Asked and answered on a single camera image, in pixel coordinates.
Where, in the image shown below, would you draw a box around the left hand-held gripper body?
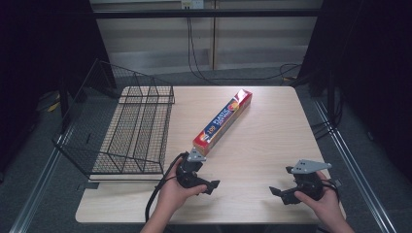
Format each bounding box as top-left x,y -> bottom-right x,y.
176,147 -> 209,189

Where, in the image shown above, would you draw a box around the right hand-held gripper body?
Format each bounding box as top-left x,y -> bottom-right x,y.
290,158 -> 332,201

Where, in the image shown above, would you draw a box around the long red plastic wrap box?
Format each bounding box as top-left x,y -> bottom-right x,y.
191,88 -> 254,157

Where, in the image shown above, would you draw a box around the person's right hand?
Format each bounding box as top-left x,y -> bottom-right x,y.
293,170 -> 342,225

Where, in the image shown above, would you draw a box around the person's left hand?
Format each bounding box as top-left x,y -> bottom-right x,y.
156,158 -> 209,218

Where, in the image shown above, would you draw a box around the black curtain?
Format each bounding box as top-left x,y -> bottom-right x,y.
296,0 -> 412,183
0,0 -> 117,174

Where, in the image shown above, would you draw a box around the yellow floor object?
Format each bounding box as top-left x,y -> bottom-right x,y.
46,91 -> 62,113

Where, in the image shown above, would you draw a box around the right hand-held gripper black cable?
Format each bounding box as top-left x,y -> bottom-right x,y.
322,178 -> 343,204

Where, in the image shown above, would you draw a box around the hand-held gripper black cable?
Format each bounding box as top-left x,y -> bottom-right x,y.
322,178 -> 343,204
144,151 -> 189,224

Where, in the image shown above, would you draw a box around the aluminium floor rail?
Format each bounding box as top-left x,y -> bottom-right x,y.
312,97 -> 398,233
9,126 -> 74,233

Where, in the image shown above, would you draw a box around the black floor cables bundle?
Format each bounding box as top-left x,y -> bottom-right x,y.
310,90 -> 345,141

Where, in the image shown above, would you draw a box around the left hand-held gripper black cable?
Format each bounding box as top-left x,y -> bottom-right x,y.
144,151 -> 189,224

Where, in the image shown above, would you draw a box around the black wire mesh basket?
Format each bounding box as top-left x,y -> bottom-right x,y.
51,58 -> 176,181

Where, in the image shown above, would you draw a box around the black hanging wall cable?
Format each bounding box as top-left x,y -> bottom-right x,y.
186,16 -> 304,86

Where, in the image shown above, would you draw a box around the white wall power outlet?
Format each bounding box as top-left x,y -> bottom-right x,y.
181,0 -> 205,10

